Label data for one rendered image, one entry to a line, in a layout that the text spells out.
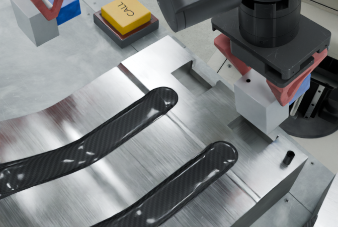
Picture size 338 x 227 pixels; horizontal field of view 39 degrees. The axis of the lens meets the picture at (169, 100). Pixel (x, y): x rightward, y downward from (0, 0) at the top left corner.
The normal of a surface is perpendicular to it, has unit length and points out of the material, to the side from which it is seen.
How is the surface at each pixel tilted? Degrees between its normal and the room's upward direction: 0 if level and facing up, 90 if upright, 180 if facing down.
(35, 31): 90
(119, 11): 0
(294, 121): 0
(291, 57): 13
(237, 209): 2
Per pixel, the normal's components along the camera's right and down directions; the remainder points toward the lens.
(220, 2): 0.39, 0.73
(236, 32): -0.16, -0.60
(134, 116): 0.11, -0.49
